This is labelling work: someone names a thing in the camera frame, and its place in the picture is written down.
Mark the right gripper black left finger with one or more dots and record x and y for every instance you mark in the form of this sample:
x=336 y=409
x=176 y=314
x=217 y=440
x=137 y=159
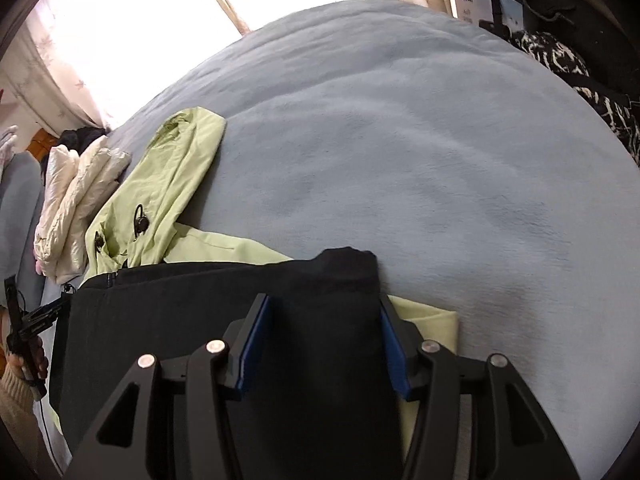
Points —
x=133 y=436

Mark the white floral curtains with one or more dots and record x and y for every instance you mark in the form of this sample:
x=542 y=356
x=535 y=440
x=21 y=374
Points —
x=99 y=61

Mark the floral purple folded quilt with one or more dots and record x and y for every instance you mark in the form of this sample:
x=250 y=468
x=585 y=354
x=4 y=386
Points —
x=7 y=142

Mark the white cardboard box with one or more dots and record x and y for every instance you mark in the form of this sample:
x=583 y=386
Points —
x=502 y=17

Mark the black clothing heap by window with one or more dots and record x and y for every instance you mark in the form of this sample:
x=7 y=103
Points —
x=80 y=139

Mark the black white patterned garment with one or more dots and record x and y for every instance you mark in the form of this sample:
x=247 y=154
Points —
x=618 y=111

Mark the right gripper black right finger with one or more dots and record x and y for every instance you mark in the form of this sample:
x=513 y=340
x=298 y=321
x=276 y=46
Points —
x=511 y=435

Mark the folded cream puffer jacket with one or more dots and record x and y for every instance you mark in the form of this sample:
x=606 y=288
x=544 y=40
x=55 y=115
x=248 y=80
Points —
x=77 y=185

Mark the blue fleece bed blanket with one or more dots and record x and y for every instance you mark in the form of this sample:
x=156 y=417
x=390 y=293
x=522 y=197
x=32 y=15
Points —
x=482 y=182

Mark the green and black hooded jacket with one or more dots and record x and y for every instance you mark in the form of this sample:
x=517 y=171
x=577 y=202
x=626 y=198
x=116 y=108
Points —
x=225 y=309

